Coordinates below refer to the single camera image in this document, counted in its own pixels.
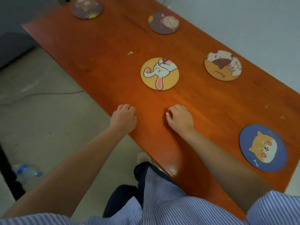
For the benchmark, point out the person's right hand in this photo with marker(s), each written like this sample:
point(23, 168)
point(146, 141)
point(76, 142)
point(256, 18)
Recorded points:
point(181, 120)

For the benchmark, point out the person's left hand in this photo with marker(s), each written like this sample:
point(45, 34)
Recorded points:
point(123, 120)

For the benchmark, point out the person's right thumb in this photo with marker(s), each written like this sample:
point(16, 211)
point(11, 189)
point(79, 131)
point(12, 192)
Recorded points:
point(168, 116)

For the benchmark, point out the person's left thumb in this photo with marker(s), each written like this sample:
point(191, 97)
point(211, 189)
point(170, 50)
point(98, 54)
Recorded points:
point(134, 120)

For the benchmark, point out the person's right forearm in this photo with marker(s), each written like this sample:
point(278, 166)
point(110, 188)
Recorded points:
point(222, 166)

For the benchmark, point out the person's left forearm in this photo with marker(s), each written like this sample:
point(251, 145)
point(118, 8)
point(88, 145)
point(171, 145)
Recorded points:
point(70, 171)

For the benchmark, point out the light shoe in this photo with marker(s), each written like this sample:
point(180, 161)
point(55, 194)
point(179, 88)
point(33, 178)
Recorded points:
point(143, 158)

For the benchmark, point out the yellow rabbit coaster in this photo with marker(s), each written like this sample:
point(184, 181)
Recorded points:
point(161, 74)

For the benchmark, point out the orange cat coaster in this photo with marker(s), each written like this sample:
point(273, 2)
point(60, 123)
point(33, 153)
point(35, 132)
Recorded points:
point(220, 69)

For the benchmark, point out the dark navy trousers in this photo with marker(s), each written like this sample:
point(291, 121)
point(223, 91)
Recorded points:
point(120, 196)

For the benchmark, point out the blue white striped shirt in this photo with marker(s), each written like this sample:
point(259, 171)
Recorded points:
point(164, 203)

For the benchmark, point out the purple lion coaster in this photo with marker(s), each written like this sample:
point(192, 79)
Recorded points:
point(161, 24)

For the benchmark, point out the blue dog coaster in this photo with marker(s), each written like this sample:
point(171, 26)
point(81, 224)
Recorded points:
point(261, 149)

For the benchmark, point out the clear plastic water bottle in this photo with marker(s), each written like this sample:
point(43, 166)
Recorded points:
point(25, 172)

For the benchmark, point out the purple coaster with yellow print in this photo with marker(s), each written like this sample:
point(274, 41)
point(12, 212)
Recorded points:
point(85, 9)

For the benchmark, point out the black furniture edge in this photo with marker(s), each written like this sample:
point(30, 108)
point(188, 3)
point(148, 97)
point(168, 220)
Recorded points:
point(9, 175)

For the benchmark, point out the grey cabinet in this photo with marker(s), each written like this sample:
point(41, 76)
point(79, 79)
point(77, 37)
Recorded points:
point(14, 48)

